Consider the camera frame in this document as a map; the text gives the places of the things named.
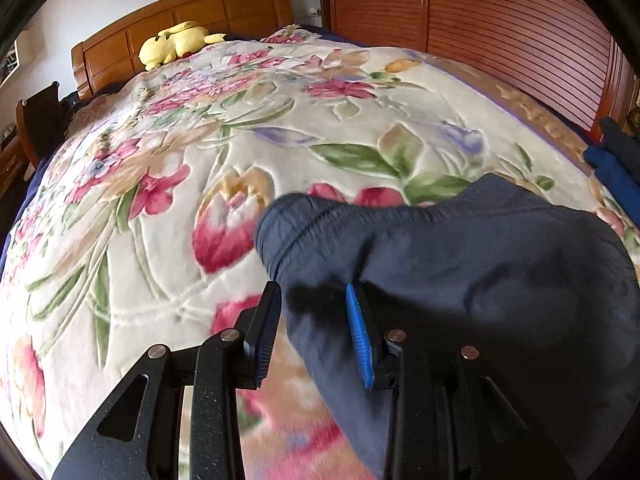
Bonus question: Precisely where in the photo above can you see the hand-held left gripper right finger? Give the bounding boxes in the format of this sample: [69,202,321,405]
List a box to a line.
[345,281,576,480]

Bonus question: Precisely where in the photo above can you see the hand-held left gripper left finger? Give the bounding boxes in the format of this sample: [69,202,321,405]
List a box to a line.
[52,281,284,480]

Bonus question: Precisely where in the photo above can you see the navy blue garment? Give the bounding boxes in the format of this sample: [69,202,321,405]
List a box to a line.
[254,173,640,480]

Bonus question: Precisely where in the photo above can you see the floral blanket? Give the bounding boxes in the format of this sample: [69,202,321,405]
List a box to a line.
[0,25,640,480]

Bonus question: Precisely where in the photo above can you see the blue folded cloth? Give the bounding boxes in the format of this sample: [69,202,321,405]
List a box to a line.
[584,145,640,200]

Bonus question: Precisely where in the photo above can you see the wooden desk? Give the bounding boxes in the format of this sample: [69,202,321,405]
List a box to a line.
[0,127,32,198]

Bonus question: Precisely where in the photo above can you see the yellow plush toy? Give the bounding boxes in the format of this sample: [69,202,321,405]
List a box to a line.
[138,21,227,72]

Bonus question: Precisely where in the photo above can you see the wooden chair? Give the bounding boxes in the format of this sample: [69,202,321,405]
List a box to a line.
[15,81,69,172]

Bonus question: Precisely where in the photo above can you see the dark folded cloth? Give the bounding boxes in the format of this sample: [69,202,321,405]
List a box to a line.
[599,117,640,163]

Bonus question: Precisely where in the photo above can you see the wooden headboard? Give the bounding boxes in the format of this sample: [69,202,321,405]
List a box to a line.
[70,0,295,101]

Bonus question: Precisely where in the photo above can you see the wooden slatted wardrobe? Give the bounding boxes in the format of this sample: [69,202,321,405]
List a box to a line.
[319,0,640,137]

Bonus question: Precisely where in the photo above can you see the white wall shelf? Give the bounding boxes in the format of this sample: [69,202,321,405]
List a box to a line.
[0,40,22,87]

